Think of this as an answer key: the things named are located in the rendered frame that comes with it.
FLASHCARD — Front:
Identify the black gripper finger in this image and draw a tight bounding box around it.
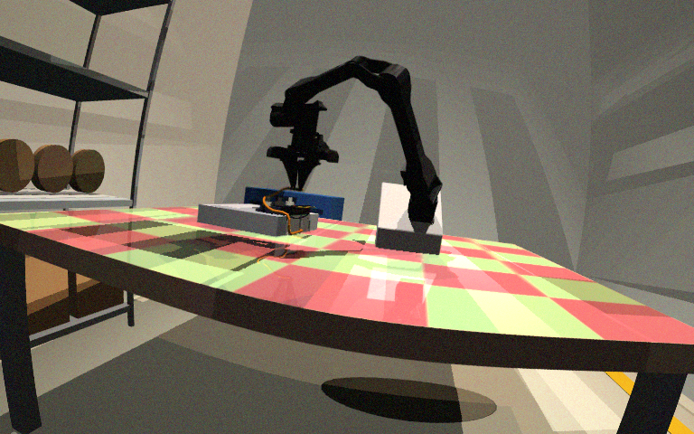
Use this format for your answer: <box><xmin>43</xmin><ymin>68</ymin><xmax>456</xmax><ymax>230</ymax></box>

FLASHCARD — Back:
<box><xmin>279</xmin><ymin>158</ymin><xmax>298</xmax><ymax>188</ymax></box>
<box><xmin>298</xmin><ymin>159</ymin><xmax>321</xmax><ymax>189</ymax></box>

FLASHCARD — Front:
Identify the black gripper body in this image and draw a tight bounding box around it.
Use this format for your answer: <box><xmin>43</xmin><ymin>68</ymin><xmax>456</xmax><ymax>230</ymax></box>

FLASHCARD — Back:
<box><xmin>267</xmin><ymin>125</ymin><xmax>339</xmax><ymax>163</ymax></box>

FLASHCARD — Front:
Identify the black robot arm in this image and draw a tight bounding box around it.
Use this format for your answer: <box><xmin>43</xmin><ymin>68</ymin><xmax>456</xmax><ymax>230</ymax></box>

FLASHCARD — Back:
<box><xmin>269</xmin><ymin>56</ymin><xmax>443</xmax><ymax>223</ymax></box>

